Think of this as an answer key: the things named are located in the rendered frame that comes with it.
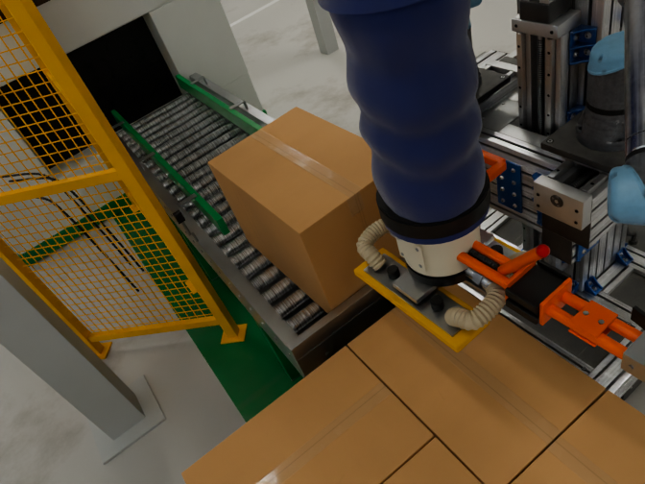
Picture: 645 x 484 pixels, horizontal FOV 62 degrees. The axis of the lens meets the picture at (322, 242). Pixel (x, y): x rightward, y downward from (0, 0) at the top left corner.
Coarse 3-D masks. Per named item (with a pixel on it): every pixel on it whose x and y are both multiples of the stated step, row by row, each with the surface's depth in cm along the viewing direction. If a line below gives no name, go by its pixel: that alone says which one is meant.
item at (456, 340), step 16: (368, 272) 128; (384, 272) 127; (400, 272) 125; (384, 288) 124; (400, 304) 119; (416, 304) 117; (432, 304) 113; (448, 304) 115; (464, 304) 114; (416, 320) 116; (432, 320) 113; (448, 336) 110; (464, 336) 109
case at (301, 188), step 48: (240, 144) 190; (288, 144) 181; (336, 144) 172; (240, 192) 173; (288, 192) 161; (336, 192) 154; (288, 240) 160; (336, 240) 155; (384, 240) 168; (336, 288) 165
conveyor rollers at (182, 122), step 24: (192, 96) 336; (144, 120) 327; (168, 120) 317; (192, 120) 307; (216, 120) 304; (168, 144) 295; (192, 144) 286; (216, 144) 281; (192, 168) 270; (216, 192) 252; (192, 216) 240; (216, 240) 221; (240, 240) 217; (240, 264) 210; (264, 264) 205; (288, 288) 192; (288, 312) 185; (312, 312) 179
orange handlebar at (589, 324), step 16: (496, 160) 126; (496, 176) 125; (464, 256) 108; (496, 256) 106; (480, 272) 105; (496, 272) 103; (576, 304) 94; (592, 304) 92; (560, 320) 93; (576, 320) 91; (592, 320) 90; (608, 320) 89; (592, 336) 88; (608, 336) 88; (624, 336) 88
